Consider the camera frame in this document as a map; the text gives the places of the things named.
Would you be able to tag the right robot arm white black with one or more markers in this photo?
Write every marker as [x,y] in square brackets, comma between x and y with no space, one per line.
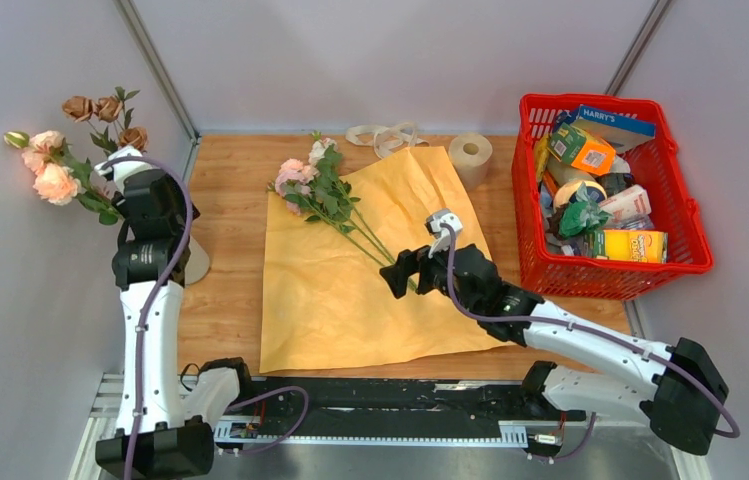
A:
[674,389]

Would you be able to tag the blue Harry's box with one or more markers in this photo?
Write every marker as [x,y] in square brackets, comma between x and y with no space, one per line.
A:
[622,132]

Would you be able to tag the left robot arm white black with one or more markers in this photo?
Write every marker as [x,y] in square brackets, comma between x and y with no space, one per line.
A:
[149,344]

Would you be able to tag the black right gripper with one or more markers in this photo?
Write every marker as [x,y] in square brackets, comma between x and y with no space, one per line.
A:
[408,263]

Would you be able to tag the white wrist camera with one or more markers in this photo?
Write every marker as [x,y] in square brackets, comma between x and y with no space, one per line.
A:
[120,165]
[444,226]

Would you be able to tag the white ribbon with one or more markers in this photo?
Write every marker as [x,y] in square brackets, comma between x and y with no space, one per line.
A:
[385,140]

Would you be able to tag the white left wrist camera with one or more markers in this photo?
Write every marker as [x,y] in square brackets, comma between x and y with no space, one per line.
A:
[120,165]

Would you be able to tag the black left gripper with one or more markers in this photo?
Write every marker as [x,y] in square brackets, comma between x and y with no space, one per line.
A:
[180,198]

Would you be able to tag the red plastic shopping basket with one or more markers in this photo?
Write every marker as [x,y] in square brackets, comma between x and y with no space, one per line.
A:
[654,166]

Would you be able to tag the round yellow white container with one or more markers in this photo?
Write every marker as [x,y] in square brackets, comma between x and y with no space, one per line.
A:
[578,190]

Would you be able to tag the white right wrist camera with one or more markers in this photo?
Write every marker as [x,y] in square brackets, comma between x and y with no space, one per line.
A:
[444,226]

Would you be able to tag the aluminium frame rail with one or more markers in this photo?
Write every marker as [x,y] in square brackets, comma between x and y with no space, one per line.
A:
[536,440]

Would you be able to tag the peach rose stem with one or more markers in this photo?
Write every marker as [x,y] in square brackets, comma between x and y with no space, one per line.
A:
[61,179]

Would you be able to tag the artificial flower bunch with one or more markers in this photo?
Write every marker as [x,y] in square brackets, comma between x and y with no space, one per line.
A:
[313,190]

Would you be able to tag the green orange carton box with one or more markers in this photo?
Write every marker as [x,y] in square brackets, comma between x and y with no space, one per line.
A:
[581,150]

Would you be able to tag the orange wrapping paper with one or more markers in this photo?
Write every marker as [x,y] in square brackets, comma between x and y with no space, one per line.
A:
[325,305]

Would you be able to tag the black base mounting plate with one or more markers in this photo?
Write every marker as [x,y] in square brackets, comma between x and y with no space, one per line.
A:
[368,408]

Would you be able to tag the brown rose stem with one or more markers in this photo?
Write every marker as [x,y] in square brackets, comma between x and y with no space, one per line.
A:
[110,118]

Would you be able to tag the beige cylindrical vase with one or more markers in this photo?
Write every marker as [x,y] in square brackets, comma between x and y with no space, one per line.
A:
[198,264]

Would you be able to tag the green crumpled bag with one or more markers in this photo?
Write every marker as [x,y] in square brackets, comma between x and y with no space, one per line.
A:
[579,218]

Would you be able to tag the yellow orange snack box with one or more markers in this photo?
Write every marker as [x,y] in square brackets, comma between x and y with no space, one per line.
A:
[638,246]

